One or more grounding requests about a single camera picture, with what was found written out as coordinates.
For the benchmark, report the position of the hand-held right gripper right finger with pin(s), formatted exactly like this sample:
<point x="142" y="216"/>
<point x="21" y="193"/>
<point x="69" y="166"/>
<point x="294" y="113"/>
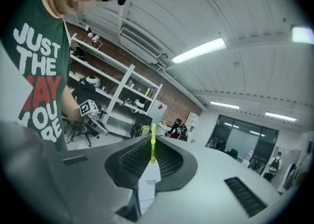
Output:
<point x="211" y="174"/>

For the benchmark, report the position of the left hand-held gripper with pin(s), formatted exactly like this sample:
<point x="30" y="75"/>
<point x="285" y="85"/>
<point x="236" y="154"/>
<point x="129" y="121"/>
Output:
<point x="88" y="108"/>

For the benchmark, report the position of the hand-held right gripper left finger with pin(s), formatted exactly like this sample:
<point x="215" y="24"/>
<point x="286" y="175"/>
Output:
<point x="93" y="169"/>

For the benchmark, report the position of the neon green star stick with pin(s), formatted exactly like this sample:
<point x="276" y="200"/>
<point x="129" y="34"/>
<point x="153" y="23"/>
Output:
<point x="153" y="144"/>

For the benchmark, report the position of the person's left forearm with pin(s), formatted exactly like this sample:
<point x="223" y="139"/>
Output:
<point x="70" y="103"/>

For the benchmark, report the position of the white round robot head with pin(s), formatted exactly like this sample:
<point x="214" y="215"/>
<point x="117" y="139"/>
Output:
<point x="93" y="81"/>

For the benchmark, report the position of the white metal shelf unit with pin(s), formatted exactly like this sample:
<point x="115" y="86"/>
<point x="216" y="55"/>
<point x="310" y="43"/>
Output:
<point x="117" y="81"/>

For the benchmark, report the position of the dark glass partition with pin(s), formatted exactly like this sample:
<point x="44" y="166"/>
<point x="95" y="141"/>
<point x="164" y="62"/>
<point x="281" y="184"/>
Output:
<point x="245" y="137"/>

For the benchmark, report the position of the white storage cabinet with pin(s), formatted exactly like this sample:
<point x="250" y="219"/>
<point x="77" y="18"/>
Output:
<point x="192" y="120"/>

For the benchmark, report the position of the black chair with yellow vest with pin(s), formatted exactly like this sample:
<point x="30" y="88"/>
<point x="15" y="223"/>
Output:
<point x="142" y="127"/>

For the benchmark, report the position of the white cabinet with red sticker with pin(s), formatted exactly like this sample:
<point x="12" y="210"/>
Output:
<point x="158" y="111"/>

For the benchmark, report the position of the long ceiling tube light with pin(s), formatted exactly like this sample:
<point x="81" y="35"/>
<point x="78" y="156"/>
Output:
<point x="225" y="105"/>
<point x="280" y="116"/>
<point x="198" y="50"/>

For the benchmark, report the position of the person's green printed t-shirt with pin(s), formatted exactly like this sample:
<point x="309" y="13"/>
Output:
<point x="41" y="54"/>

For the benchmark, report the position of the square ceiling light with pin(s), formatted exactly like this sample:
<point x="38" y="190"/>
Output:
<point x="303" y="34"/>

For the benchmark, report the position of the white wall air conditioner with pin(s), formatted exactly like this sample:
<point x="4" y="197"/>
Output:
<point x="141" y="42"/>

